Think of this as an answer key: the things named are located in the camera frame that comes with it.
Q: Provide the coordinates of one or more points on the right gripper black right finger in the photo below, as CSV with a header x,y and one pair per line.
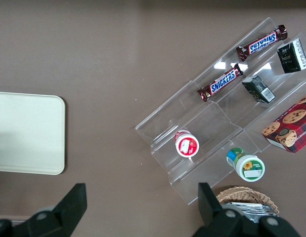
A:
x,y
217,222

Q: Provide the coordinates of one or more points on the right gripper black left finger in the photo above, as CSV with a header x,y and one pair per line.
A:
x,y
56,219

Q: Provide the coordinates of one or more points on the light wicker basket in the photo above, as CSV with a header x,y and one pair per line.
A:
x,y
244,193

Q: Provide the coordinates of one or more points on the cream plastic tray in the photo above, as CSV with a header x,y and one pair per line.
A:
x,y
26,133

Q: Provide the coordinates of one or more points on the aluminium foil container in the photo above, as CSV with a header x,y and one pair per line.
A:
x,y
254,208

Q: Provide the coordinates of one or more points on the green lid yogurt cup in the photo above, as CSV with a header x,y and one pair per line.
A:
x,y
249,168

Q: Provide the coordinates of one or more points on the red lid yogurt cup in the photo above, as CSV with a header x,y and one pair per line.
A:
x,y
187,146

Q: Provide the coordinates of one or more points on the clear acrylic step display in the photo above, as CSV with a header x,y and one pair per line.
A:
x,y
217,128

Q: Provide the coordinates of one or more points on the red tartan cookie box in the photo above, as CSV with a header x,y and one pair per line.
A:
x,y
291,128

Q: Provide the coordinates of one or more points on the small black carton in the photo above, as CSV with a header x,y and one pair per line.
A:
x,y
291,56
257,89

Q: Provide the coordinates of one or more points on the Snickers chocolate bar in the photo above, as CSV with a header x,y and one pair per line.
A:
x,y
222,82
262,43

